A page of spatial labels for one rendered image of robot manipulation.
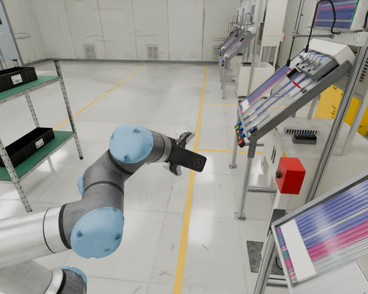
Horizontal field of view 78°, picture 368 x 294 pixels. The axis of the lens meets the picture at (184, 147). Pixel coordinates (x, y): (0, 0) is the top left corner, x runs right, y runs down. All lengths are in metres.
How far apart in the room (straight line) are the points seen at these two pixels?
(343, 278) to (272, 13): 4.38
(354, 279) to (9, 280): 0.87
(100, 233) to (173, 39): 8.67
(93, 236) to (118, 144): 0.17
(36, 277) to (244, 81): 4.55
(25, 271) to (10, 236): 0.32
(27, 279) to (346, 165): 1.84
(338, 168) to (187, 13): 7.64
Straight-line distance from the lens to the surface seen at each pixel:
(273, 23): 4.80
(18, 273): 0.76
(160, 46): 9.02
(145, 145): 0.44
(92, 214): 0.39
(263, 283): 1.37
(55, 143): 2.62
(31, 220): 0.44
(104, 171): 0.47
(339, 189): 0.96
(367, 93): 1.75
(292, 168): 1.28
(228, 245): 1.83
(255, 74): 4.86
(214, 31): 8.81
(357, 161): 1.97
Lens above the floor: 1.44
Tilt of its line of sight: 29 degrees down
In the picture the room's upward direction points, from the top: straight up
